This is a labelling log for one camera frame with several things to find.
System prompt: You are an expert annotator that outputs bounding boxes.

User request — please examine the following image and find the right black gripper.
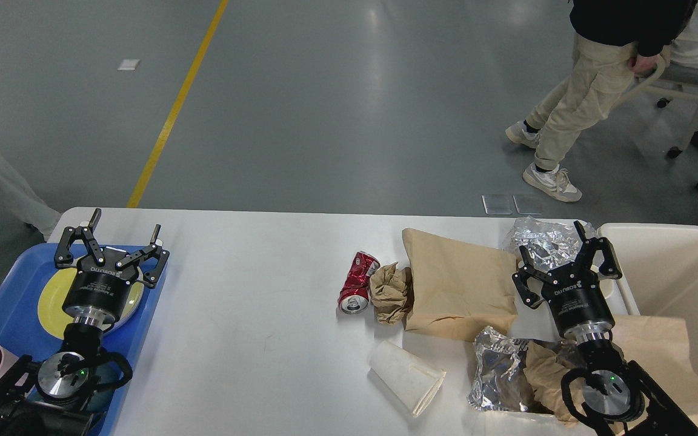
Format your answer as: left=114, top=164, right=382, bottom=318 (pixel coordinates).
left=512, top=221, right=623, bottom=340

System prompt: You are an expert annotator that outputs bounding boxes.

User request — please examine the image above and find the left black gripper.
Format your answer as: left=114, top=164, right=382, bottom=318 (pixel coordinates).
left=55, top=209, right=171, bottom=331

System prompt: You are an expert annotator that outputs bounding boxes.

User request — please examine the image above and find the yellow plastic plate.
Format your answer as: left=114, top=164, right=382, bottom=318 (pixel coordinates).
left=37, top=268, right=144, bottom=339

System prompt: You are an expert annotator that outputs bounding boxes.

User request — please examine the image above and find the teal green mug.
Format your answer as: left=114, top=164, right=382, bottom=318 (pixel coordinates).
left=85, top=362, right=120, bottom=413

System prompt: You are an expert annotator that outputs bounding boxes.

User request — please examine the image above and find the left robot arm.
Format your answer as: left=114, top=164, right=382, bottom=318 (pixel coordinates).
left=0, top=209, right=171, bottom=435

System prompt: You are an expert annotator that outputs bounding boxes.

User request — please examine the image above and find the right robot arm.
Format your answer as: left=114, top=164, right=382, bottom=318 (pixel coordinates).
left=512, top=222, right=698, bottom=435

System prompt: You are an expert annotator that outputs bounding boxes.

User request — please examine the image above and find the crumpled foil near bin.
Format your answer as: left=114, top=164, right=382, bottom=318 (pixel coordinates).
left=500, top=216, right=582, bottom=271

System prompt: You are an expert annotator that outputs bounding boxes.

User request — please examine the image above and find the crumpled brown paper on foil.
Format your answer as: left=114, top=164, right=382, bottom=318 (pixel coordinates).
left=523, top=340, right=585, bottom=427

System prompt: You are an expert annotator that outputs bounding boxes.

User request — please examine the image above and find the brown paper bag right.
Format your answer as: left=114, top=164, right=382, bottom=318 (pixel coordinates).
left=612, top=315, right=698, bottom=425

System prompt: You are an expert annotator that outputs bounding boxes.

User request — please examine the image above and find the large brown paper bag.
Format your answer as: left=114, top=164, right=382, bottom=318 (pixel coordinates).
left=402, top=228, right=517, bottom=342

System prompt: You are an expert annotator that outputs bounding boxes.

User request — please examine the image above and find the beige plastic bin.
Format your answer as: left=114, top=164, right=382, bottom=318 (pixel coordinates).
left=599, top=223, right=698, bottom=353

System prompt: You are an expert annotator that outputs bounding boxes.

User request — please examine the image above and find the foil sheet with paper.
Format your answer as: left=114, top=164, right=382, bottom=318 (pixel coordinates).
left=466, top=326, right=574, bottom=415

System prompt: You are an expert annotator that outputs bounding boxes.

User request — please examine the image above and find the person in light grey trousers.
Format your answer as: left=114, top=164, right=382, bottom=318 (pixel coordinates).
left=0, top=152, right=61, bottom=241

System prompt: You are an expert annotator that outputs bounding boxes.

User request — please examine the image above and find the small crumpled brown paper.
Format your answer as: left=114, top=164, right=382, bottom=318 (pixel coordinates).
left=369, top=263, right=414, bottom=325

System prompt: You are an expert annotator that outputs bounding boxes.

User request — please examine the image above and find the flattened white paper cup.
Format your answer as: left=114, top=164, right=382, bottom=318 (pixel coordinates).
left=369, top=340, right=447, bottom=417

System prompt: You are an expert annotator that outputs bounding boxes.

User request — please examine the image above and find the white office chair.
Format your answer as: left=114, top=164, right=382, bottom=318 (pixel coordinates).
left=613, top=59, right=698, bottom=159

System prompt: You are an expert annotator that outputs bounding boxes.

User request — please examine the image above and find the crushed red soda can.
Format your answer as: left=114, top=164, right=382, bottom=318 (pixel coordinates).
left=337, top=251, right=380, bottom=314

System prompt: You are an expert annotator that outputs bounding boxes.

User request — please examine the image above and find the person in khaki trousers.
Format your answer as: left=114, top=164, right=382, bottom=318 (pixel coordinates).
left=506, top=1, right=696, bottom=202

